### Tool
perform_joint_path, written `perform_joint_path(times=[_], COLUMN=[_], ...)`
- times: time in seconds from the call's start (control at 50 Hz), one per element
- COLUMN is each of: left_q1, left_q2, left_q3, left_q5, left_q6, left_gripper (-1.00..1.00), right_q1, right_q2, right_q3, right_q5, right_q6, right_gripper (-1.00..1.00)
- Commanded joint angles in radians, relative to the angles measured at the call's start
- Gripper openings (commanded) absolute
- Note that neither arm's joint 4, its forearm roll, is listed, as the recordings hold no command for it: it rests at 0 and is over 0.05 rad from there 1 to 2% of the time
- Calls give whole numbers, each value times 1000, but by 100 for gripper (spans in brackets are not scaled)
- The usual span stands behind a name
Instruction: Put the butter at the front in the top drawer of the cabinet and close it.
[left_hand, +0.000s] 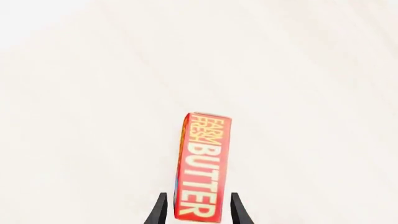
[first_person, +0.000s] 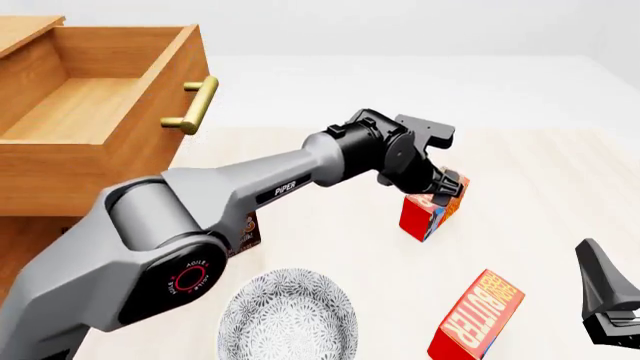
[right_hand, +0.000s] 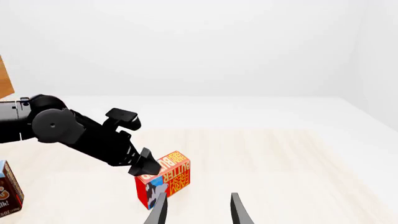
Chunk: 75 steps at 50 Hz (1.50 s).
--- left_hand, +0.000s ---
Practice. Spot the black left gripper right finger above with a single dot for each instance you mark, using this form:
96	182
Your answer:
240	213

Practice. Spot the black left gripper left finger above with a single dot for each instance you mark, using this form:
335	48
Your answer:
158	212

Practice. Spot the red butter box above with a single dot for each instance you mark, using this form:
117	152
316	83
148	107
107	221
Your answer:
203	168

